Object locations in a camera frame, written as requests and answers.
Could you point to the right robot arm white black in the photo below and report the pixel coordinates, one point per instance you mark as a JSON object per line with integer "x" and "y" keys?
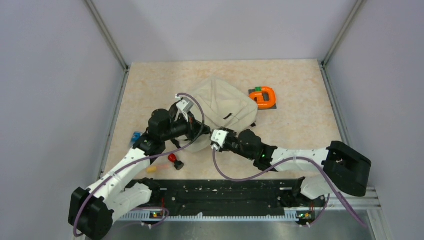
{"x": 339, "y": 167}

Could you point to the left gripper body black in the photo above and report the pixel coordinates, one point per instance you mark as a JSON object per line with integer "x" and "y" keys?
{"x": 188, "y": 128}

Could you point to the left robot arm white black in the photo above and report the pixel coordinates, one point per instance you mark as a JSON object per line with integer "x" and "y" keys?
{"x": 94, "y": 210}

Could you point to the orange tape dispenser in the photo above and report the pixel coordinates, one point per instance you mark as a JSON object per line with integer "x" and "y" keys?
{"x": 262, "y": 97}

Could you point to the red black stamp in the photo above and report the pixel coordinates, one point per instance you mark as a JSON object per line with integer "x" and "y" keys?
{"x": 178, "y": 165}

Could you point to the beige canvas student bag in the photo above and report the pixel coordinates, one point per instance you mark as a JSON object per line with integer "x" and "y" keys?
{"x": 224, "y": 106}

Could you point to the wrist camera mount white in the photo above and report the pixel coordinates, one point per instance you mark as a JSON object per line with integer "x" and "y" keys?
{"x": 184, "y": 105}
{"x": 218, "y": 139}

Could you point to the black square pad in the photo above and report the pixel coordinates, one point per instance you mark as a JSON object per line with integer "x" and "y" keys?
{"x": 268, "y": 107}

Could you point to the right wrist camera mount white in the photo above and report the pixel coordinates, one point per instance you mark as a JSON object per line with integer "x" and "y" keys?
{"x": 218, "y": 139}

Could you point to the blue glue bottle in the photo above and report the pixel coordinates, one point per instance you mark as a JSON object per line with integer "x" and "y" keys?
{"x": 135, "y": 136}

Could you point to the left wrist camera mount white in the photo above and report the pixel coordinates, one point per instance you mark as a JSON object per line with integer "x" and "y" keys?
{"x": 184, "y": 105}

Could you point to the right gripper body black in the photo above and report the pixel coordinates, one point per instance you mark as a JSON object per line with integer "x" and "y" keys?
{"x": 233, "y": 144}

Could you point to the yellow pink highlighter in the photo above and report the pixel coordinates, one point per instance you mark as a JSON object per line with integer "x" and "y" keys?
{"x": 157, "y": 168}

